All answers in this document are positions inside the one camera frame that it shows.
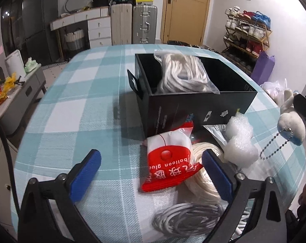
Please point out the oval mirror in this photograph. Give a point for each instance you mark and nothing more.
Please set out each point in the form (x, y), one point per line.
(78, 1)

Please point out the white printed plastic packet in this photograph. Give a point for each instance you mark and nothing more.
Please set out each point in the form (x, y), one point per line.
(216, 131)

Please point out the pale green pouch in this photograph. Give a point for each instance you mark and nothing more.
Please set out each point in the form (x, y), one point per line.
(32, 65)

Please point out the white drawer desk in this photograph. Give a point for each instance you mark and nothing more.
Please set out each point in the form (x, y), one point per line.
(98, 27)

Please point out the white bubble wrap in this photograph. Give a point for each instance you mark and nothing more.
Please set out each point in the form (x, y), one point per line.
(238, 146)

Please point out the grey low cabinet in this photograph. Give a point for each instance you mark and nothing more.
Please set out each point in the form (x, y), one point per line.
(24, 98)

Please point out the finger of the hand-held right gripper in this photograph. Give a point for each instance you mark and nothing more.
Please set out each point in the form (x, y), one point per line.
(304, 106)

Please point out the beige suitcase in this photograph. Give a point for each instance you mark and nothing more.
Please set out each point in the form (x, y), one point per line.
(121, 25)

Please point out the yellow plastic bag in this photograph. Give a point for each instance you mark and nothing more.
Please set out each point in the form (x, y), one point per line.
(3, 88)

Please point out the red and white glue packet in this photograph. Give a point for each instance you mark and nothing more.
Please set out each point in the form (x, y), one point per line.
(168, 164)

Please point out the silver suitcase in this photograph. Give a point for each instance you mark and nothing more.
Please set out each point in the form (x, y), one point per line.
(144, 25)

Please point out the wooden shoe rack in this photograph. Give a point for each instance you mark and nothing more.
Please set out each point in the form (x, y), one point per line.
(246, 38)

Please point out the clear plastic bag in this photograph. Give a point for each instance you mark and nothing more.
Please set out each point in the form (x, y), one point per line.
(273, 91)

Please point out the black cardboard box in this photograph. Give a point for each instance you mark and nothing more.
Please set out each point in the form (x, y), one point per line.
(168, 111)

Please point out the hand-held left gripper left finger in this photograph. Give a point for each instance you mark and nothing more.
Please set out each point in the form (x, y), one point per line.
(86, 174)

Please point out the grey and white laundry basket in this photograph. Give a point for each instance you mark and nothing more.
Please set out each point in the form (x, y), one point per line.
(74, 40)

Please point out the purple bag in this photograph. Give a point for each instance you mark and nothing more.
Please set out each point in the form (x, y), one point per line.
(263, 68)

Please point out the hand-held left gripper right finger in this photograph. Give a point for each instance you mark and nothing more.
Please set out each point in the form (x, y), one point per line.
(216, 174)

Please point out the yellow wooden door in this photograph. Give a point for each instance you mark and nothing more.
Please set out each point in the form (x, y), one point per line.
(188, 12)

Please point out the black glass cabinet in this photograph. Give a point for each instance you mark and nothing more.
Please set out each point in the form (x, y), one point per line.
(11, 30)

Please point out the grey refrigerator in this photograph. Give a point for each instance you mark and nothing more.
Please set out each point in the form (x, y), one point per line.
(39, 25)

